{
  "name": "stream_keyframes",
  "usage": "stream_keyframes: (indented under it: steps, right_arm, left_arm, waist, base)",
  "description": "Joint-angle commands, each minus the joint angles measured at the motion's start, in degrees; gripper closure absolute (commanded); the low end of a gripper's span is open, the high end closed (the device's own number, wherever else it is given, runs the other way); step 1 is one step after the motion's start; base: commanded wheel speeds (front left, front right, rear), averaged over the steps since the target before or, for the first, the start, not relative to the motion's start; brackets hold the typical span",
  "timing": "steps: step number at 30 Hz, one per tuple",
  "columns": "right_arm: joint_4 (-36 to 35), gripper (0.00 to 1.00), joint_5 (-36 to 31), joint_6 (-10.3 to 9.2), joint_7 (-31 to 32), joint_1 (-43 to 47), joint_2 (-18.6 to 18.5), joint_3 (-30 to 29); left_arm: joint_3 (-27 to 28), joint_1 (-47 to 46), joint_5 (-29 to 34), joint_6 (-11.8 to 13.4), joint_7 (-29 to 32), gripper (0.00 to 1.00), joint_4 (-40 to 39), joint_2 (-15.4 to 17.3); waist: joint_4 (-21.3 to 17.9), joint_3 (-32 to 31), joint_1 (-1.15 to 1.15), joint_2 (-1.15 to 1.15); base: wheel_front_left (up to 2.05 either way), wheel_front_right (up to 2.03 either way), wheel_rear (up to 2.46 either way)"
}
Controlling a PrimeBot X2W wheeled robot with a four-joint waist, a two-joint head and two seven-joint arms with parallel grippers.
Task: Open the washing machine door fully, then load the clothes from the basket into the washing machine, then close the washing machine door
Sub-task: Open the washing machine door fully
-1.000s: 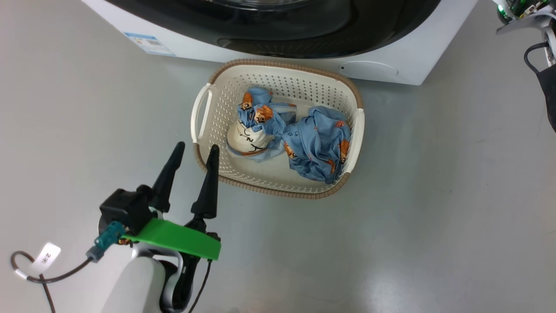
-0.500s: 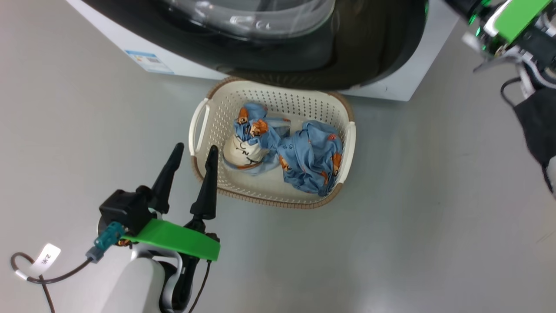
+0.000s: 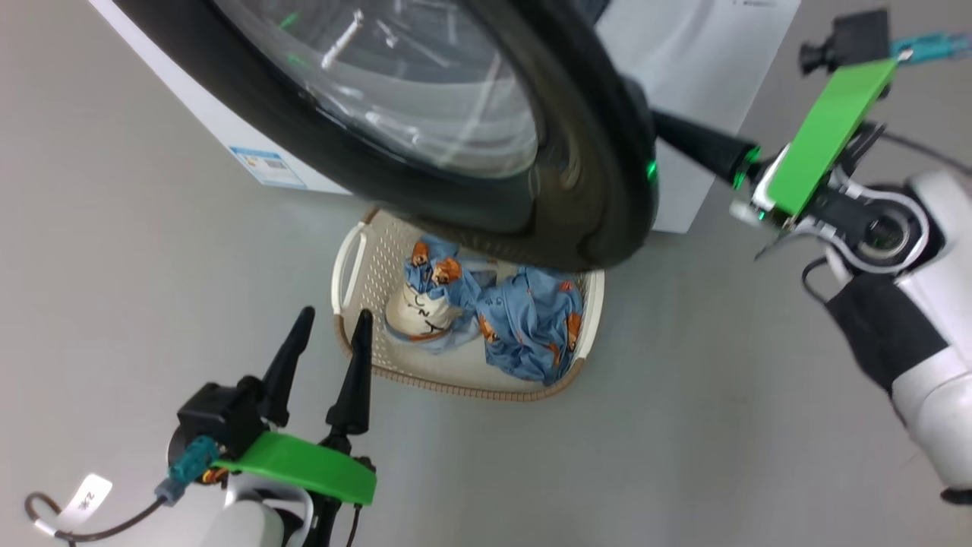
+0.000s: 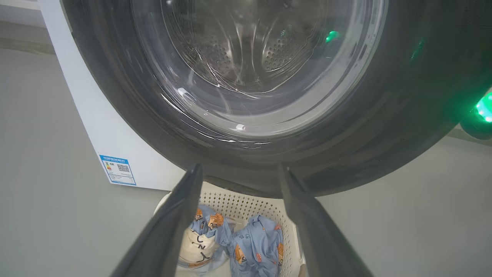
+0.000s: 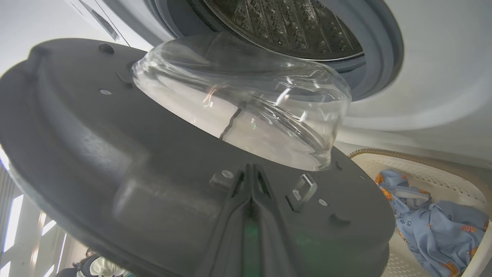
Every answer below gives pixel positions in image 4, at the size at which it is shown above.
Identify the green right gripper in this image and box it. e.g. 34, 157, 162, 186
460, 88, 492, 140

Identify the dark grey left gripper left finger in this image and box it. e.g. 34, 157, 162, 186
111, 163, 203, 277

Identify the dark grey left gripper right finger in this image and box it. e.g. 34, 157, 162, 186
278, 165, 374, 277

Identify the cream printed garment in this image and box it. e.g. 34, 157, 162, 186
178, 226, 220, 270

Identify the blue bear-print garment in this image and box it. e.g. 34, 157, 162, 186
190, 205, 233, 250
229, 215, 284, 277

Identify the black round washing machine door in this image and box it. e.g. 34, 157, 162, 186
61, 0, 492, 199

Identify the cream perforated laundry basket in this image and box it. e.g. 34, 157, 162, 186
154, 181, 308, 277

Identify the white washing machine body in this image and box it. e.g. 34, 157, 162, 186
38, 0, 186, 192

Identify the blue energy label sticker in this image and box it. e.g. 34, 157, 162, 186
99, 155, 137, 186

